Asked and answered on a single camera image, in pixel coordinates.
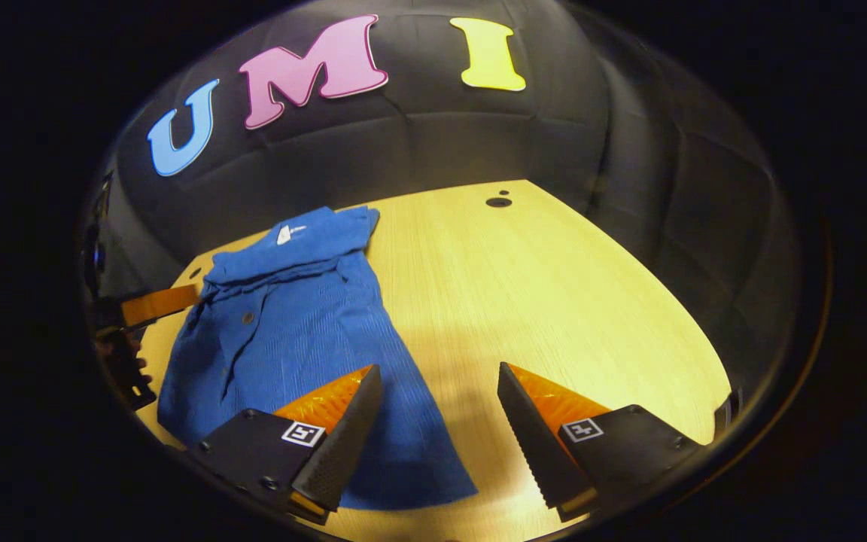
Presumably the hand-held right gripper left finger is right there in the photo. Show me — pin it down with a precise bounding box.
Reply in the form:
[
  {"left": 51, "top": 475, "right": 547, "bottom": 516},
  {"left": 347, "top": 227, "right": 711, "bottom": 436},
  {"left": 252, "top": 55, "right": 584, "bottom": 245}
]
[{"left": 188, "top": 364, "right": 384, "bottom": 526}]

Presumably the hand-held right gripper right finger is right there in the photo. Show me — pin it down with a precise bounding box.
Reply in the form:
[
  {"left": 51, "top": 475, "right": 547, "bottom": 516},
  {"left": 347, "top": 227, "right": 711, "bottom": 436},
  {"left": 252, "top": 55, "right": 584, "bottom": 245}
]
[{"left": 497, "top": 361, "right": 707, "bottom": 525}]

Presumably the blue button shirt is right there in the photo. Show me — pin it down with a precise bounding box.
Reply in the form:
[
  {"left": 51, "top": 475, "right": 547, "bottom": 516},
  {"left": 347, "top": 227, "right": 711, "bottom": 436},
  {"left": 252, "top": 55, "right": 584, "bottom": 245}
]
[{"left": 157, "top": 206, "right": 479, "bottom": 511}]

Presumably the black backdrop cloth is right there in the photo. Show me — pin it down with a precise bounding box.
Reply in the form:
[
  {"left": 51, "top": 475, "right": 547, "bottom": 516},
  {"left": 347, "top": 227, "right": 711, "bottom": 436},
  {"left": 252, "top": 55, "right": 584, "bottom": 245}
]
[{"left": 84, "top": 0, "right": 805, "bottom": 392}]

